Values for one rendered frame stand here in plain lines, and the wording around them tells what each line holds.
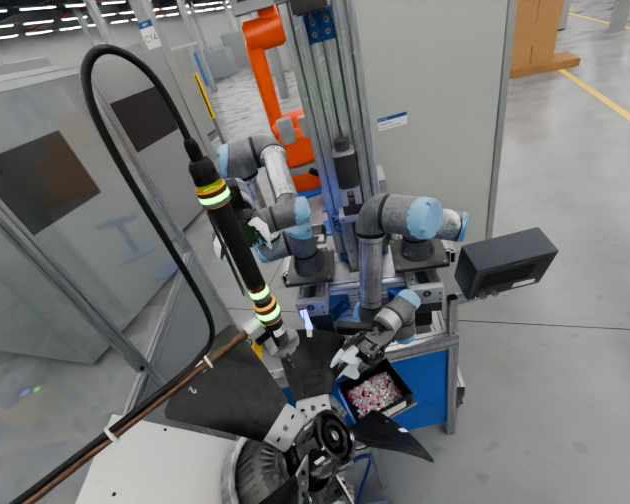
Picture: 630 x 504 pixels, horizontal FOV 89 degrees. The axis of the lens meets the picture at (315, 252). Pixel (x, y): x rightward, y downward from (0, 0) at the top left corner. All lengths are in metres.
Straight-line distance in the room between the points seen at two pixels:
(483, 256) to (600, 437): 1.38
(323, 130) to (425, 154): 1.34
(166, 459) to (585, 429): 1.99
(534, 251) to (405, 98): 1.50
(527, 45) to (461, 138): 6.06
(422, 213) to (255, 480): 0.76
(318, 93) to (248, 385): 1.02
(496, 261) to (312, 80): 0.89
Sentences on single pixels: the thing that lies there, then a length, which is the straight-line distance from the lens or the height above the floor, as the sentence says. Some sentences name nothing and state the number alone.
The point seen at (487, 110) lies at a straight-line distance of 2.70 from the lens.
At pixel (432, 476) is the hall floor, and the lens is 2.08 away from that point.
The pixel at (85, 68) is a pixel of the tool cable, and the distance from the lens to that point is 0.45.
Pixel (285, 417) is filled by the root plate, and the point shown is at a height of 1.27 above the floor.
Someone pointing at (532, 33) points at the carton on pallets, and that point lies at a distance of 8.61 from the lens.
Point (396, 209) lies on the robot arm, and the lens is 0.93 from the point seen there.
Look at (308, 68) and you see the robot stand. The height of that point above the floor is 1.83.
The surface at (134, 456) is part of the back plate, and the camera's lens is 0.93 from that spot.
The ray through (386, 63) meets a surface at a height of 1.63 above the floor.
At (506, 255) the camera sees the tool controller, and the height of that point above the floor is 1.24.
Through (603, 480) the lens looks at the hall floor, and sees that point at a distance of 2.24.
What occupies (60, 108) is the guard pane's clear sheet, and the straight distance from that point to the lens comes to 1.66.
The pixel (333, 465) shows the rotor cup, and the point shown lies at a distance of 0.81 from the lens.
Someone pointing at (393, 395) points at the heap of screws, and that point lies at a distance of 1.29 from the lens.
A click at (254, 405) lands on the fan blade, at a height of 1.32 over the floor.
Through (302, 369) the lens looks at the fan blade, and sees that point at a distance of 0.98.
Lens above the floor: 1.98
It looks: 35 degrees down
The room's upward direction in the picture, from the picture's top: 16 degrees counter-clockwise
